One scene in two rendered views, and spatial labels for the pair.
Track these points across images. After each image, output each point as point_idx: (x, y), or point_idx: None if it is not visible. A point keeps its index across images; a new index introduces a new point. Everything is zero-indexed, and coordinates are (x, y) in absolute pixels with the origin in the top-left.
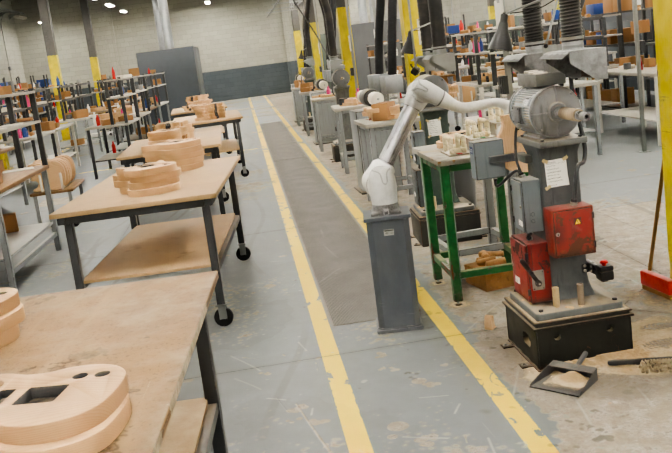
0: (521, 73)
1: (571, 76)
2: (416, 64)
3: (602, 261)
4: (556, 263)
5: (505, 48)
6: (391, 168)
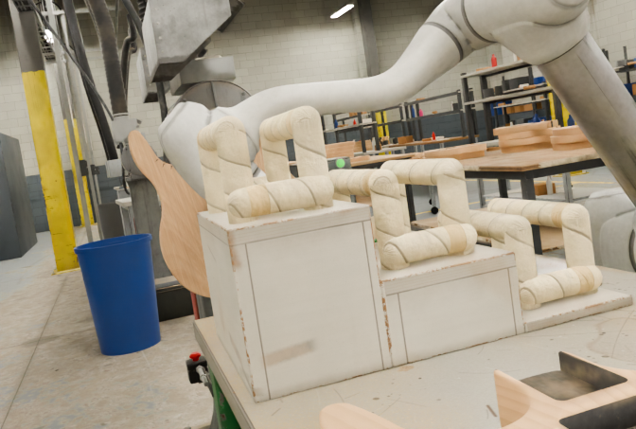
0: (223, 57)
1: (164, 88)
2: None
3: (197, 351)
4: None
5: None
6: (633, 217)
